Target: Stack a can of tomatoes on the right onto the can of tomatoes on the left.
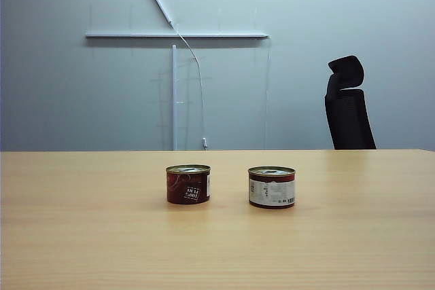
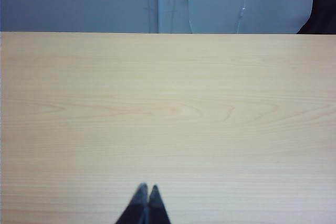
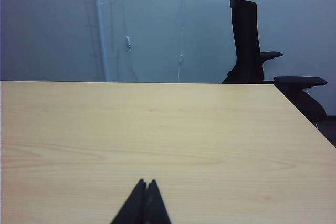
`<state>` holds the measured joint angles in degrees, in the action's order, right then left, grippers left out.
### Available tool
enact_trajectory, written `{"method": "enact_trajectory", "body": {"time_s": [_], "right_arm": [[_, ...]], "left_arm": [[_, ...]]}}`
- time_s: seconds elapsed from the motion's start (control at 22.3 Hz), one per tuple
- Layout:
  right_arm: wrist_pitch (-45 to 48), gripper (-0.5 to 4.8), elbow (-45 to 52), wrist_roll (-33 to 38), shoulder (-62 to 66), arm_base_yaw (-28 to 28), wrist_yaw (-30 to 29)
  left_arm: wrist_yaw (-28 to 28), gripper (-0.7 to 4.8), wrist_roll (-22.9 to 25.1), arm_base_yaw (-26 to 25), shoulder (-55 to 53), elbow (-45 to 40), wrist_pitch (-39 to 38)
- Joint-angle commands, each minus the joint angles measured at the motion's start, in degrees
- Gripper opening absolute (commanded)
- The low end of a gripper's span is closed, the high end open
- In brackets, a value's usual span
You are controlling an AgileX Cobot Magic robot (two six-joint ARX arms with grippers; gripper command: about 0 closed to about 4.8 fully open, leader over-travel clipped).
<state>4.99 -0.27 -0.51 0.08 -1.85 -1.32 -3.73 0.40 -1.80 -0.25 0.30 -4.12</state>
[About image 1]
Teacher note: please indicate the white label tomato can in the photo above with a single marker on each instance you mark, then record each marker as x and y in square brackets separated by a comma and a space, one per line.
[272, 191]

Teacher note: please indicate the dark red tomato can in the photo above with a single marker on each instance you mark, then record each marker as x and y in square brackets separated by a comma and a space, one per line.
[183, 184]

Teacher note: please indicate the black office chair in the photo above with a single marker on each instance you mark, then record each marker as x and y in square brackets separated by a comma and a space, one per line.
[350, 117]

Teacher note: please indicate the vertical white wall conduit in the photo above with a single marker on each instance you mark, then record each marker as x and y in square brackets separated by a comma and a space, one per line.
[174, 100]

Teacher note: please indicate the long horizontal white wall conduit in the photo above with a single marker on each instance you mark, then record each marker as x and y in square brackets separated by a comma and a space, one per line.
[136, 35]

